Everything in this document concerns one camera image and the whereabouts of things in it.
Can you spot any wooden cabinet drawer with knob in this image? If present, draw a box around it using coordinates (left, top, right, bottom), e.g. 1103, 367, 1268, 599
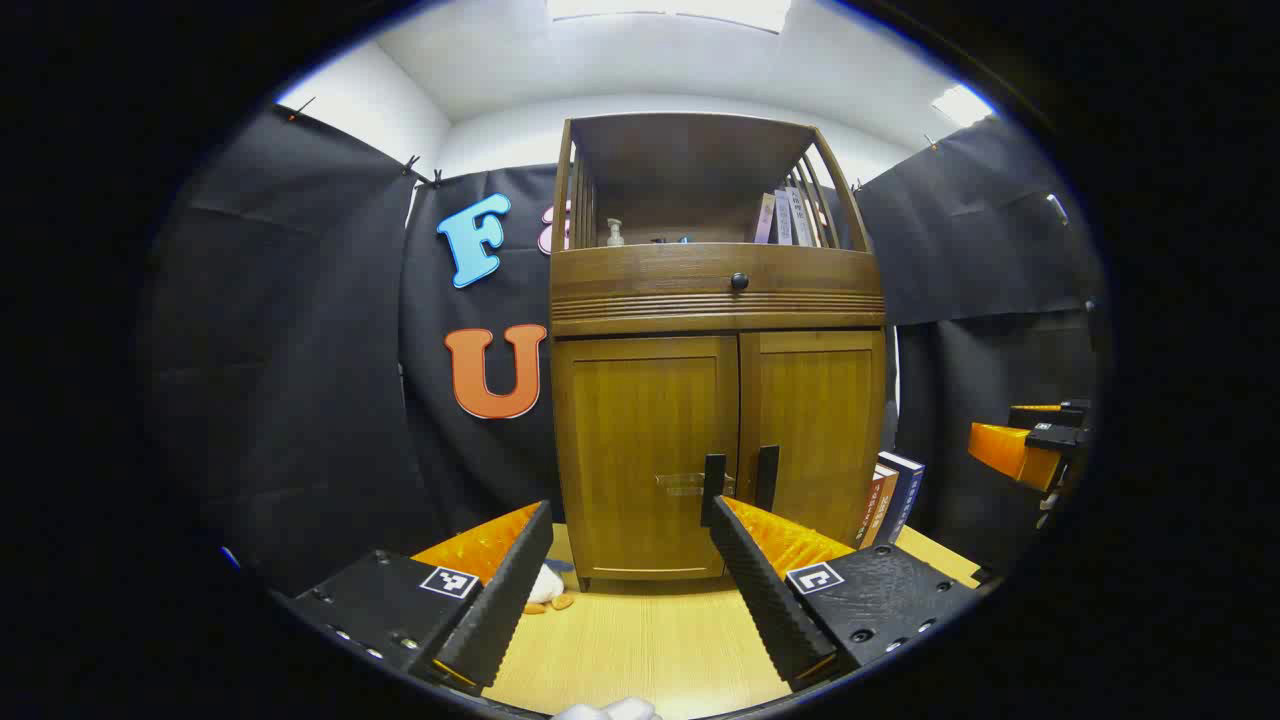
552, 244, 883, 299

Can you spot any black backdrop cloth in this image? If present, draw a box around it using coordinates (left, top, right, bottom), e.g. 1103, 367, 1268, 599
150, 105, 1101, 596

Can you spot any wooden double-door shoe cabinet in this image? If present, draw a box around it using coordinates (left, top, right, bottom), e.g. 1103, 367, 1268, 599
548, 112, 888, 591

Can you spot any ceiling light panel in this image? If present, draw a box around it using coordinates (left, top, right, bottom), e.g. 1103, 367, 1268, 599
932, 85, 996, 129

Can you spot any red book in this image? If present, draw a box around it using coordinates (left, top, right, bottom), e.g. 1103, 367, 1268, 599
855, 465, 899, 549

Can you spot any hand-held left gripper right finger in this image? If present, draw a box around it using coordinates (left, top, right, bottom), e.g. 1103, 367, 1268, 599
708, 495, 986, 693

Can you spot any penguin plush toy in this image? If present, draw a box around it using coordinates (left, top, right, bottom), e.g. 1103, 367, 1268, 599
525, 560, 577, 614

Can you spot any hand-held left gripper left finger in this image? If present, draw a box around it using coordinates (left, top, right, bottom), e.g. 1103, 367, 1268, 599
283, 500, 554, 696

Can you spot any wooden shoe cabinet door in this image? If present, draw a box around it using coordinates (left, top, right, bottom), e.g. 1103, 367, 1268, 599
738, 330, 887, 549
552, 335, 741, 583

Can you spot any dark blue book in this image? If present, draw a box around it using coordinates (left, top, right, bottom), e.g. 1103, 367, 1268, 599
878, 452, 926, 546

